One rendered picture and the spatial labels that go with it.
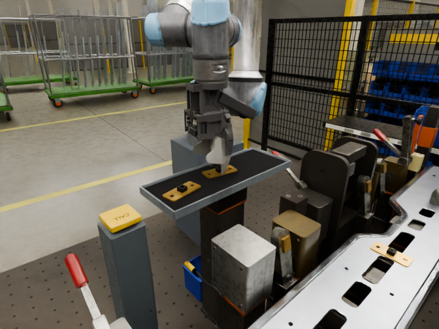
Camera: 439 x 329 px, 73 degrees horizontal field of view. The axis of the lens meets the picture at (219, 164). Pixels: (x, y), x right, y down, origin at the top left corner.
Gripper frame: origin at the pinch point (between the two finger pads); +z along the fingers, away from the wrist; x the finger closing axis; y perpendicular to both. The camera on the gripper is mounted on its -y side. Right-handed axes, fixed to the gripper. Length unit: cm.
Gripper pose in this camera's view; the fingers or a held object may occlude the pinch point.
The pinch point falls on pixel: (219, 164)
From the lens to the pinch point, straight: 71.9
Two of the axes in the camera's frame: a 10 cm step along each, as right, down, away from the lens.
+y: -8.6, 2.1, -4.7
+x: 5.1, 3.5, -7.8
